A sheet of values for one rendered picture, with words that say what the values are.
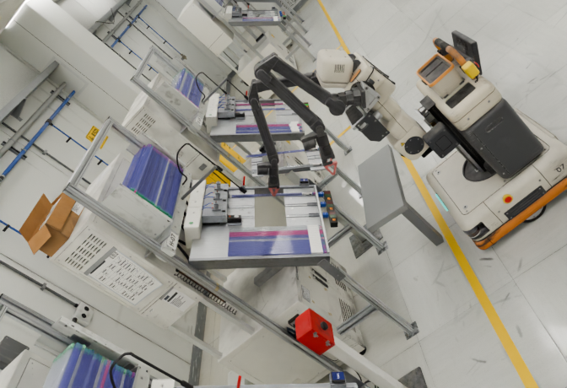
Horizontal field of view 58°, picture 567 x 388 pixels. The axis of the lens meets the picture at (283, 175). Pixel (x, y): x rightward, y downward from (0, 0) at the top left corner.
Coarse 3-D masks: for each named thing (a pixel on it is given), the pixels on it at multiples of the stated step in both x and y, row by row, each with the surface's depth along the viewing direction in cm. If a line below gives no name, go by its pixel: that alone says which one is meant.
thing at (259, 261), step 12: (192, 264) 256; (204, 264) 256; (216, 264) 257; (228, 264) 257; (240, 264) 257; (252, 264) 258; (264, 264) 258; (276, 264) 259; (288, 264) 259; (300, 264) 259; (312, 264) 260
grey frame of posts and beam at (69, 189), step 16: (112, 128) 292; (64, 192) 226; (80, 192) 230; (96, 208) 232; (176, 208) 274; (336, 208) 328; (112, 224) 236; (176, 224) 264; (352, 224) 335; (144, 240) 242; (368, 240) 343; (160, 256) 247; (176, 256) 251; (192, 272) 253; (208, 288) 259; (224, 288) 264; (352, 288) 264; (240, 304) 266; (384, 304) 275; (256, 320) 272; (400, 320) 278; (288, 336) 280; (304, 352) 286; (336, 368) 295
